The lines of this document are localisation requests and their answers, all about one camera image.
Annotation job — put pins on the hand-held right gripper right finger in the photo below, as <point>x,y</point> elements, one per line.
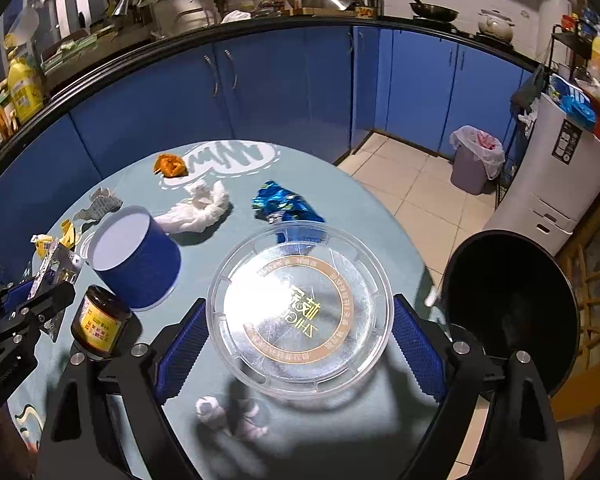
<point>415,355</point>

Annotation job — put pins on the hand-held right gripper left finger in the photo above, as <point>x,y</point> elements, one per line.
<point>185,350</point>

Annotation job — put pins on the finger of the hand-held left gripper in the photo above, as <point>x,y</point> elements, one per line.
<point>22,290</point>
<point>50,302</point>

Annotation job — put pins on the silver blister pack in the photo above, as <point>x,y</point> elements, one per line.
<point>57,267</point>

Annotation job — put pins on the yellow wrapper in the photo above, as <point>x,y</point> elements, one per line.
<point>55,240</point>

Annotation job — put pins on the small white tissue ball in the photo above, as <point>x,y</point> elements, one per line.
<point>252,424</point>
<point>210,408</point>

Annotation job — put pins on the black trash bin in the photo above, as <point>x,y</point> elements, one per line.
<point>510,310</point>

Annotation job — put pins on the printed paper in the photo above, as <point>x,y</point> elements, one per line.
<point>100,205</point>

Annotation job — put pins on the clear round plastic lid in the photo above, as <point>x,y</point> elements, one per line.
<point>300,310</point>

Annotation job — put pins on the white tissue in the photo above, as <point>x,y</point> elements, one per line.
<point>197,210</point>

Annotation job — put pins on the blue foil wrapper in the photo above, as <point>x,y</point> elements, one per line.
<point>285,204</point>

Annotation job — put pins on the orange wrapper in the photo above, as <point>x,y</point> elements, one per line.
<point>170,165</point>

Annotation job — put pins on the grey trash bin white bag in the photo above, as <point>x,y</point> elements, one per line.
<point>475,160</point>

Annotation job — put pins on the brown glass jar yellow label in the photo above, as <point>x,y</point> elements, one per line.
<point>100,322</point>

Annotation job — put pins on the blue cylinder container white lid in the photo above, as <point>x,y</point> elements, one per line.
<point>135,260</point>

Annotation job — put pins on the wooden chair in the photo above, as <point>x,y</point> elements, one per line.
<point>597,310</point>

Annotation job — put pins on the yellow oil bottle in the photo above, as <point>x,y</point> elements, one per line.
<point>25,87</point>

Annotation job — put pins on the white appliance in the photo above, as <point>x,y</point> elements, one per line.
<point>555,185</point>

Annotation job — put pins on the green packaging pile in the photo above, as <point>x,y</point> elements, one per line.
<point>70,49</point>

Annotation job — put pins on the black kitchen countertop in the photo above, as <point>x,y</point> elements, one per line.
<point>130,51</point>

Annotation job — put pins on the blue kitchen cabinets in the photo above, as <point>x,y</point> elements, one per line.
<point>280,85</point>

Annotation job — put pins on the blue packet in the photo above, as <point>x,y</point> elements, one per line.
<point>572,102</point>

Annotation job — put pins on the black metal rack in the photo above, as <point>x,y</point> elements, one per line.
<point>560,50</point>

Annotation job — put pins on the white cloth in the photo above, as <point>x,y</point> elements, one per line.
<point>237,16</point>

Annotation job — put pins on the white cooking pot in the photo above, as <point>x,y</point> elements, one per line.
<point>495,25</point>

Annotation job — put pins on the black wok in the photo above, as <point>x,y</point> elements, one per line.
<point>432,10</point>

